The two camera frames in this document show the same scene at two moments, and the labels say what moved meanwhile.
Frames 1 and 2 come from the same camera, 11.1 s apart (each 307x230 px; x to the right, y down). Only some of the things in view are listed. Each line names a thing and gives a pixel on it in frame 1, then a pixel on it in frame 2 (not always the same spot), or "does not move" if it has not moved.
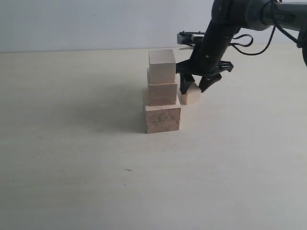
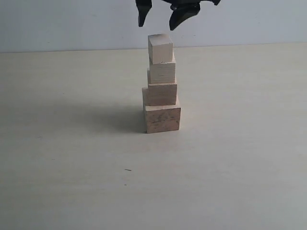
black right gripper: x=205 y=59 to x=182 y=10
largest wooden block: x=161 y=118 does not move
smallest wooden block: x=192 y=96 to x=160 y=48
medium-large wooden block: x=159 y=94 does not move
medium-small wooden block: x=162 y=66 does not move
